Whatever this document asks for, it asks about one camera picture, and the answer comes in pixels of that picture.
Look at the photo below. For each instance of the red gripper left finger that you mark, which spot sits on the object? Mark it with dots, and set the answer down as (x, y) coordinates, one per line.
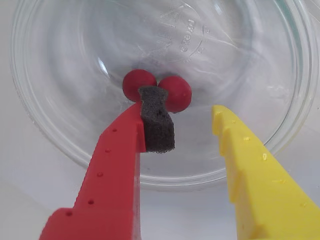
(110, 180)

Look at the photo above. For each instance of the clear glass dish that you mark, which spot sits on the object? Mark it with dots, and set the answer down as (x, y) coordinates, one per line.
(75, 100)

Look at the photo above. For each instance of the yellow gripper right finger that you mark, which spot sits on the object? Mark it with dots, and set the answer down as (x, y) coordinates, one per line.
(262, 190)

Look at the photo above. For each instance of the red candy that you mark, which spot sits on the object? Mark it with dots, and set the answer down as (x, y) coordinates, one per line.
(178, 95)
(135, 80)

